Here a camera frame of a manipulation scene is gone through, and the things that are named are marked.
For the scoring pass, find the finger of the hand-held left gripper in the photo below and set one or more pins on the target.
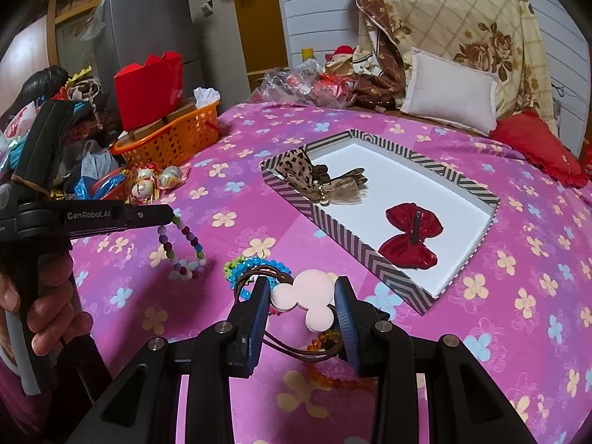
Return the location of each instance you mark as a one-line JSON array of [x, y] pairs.
[[152, 216]]

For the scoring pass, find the white slatted headboard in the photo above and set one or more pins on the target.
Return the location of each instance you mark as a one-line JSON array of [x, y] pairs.
[[314, 9]]

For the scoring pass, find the grey refrigerator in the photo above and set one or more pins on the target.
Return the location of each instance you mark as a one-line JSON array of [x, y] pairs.
[[148, 18]]

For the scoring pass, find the orange plastic basket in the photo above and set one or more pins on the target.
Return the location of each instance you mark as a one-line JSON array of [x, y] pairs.
[[185, 134]]

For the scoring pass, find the red hat plush doll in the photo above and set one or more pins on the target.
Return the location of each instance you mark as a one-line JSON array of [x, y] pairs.
[[340, 55]]

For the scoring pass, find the brown floral blanket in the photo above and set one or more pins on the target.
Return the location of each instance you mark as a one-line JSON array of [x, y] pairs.
[[374, 23]]

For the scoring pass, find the wrapped egg toy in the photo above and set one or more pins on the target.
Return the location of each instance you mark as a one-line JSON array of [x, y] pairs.
[[141, 189], [147, 172], [169, 176]]

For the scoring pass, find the cream floral quilt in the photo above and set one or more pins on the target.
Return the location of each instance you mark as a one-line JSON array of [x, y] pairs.
[[462, 9]]

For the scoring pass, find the blue plastic wrap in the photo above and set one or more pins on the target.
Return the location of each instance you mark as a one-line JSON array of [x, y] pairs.
[[85, 185]]

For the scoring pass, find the small cardboard box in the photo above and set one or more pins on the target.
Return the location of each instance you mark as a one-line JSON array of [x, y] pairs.
[[182, 108]]

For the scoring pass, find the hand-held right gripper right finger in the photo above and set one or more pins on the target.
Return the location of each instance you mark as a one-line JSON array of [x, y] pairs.
[[344, 314]]

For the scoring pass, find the flat cardboard box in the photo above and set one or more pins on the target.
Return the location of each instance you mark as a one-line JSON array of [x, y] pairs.
[[141, 130]]

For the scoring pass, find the grey plastic bag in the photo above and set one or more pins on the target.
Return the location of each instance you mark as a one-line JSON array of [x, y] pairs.
[[97, 159]]

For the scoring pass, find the striped cardboard box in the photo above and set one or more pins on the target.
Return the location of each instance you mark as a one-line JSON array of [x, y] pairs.
[[351, 249]]

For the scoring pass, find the clear plastic bag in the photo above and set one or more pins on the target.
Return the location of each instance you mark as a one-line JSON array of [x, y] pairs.
[[286, 83]]

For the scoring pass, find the pink floral bedsheet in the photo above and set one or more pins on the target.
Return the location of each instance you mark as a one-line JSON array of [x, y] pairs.
[[259, 222]]

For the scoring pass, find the wooden door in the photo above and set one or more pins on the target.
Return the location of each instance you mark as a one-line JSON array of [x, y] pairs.
[[261, 27]]

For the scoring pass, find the person's left hand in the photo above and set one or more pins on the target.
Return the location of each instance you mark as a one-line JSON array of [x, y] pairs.
[[51, 307]]

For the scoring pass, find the yellow bottle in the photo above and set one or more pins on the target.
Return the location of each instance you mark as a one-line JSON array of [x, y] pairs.
[[308, 54]]

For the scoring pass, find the white tissue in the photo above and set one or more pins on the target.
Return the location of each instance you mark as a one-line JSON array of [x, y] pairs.
[[206, 96]]

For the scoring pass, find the black bag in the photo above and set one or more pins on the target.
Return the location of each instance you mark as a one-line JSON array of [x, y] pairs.
[[44, 81]]

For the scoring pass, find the tan hair bow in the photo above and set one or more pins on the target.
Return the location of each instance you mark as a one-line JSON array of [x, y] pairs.
[[344, 189]]

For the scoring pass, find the red paper bag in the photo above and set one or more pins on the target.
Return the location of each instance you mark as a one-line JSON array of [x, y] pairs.
[[148, 92]]

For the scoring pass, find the red ruffled cushion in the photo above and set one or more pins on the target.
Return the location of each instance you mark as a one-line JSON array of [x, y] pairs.
[[536, 148]]

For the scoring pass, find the white pillow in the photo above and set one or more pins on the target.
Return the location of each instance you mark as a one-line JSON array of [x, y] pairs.
[[448, 90]]

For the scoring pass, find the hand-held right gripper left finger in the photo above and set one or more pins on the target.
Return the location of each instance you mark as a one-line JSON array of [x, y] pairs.
[[259, 305]]

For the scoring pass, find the leopard print hair bow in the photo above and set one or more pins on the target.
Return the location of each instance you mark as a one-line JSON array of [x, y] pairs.
[[298, 169]]

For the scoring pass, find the red plastic bowl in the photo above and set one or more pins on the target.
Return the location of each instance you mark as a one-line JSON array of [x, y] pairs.
[[108, 185]]

